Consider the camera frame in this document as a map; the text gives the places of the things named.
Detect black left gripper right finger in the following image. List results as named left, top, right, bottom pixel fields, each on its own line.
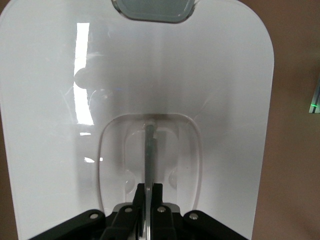
left=149, top=183, right=177, bottom=240

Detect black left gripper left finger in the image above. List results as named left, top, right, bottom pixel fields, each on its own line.
left=99, top=183, right=147, bottom=240

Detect white box lid grey clips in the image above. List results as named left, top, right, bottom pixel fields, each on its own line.
left=0, top=0, right=276, bottom=240

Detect brown table cover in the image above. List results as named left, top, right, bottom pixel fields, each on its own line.
left=0, top=0, right=320, bottom=240

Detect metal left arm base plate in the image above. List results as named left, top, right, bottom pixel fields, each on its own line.
left=308, top=74, right=320, bottom=115

